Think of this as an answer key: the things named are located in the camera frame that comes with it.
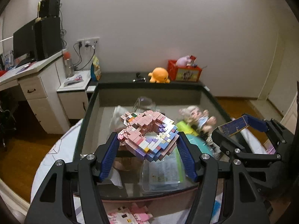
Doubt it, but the dark blue small card box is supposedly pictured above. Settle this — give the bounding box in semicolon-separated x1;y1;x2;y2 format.
218;115;248;136

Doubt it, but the small blonde doll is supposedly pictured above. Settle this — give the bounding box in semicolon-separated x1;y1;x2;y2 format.
179;105;216;145

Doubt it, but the yellow highlighter marker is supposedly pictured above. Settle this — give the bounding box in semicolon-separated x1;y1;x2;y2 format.
176;120;199;136

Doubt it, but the clear plastic labelled box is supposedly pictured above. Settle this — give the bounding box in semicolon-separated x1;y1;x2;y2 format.
139;149;189;194

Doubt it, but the pink block donut model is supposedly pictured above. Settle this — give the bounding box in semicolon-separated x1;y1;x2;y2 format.
118;110;179;162

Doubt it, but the clear glass bottle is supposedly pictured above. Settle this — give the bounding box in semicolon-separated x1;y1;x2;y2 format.
133;96;160;113

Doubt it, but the teal oval case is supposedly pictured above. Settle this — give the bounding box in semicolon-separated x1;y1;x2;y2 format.
186;134;213;156

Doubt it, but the pink box black rim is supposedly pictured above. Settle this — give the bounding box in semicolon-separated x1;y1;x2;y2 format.
73;83;230;222

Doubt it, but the white pink block cat figure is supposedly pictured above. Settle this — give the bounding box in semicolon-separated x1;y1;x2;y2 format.
107;203;153;224

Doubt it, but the red toy crate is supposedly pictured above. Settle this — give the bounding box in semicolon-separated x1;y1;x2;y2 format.
167;60;202;83

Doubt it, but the pink plush toy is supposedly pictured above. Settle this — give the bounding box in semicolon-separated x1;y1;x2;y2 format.
175;55;197;67

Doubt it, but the white bedside cabinet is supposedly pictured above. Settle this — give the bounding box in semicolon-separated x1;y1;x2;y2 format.
57;70;96;120

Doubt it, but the orange plush octopus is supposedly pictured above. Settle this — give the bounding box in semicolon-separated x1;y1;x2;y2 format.
148;67;170;83

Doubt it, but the white desk with drawers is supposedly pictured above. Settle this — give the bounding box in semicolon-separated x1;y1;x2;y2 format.
1;52;70;134

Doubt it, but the blue yellow snack bag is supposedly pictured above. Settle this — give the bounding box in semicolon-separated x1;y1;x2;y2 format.
90;55;101;81

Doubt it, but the bottle with orange cap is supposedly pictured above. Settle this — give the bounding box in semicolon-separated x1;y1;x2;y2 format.
63;52;75;78

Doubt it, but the black computer monitor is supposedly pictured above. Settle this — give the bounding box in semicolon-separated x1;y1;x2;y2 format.
13;19;36;59

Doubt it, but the white wall power outlet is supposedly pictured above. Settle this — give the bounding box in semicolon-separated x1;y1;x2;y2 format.
78;38;99;48

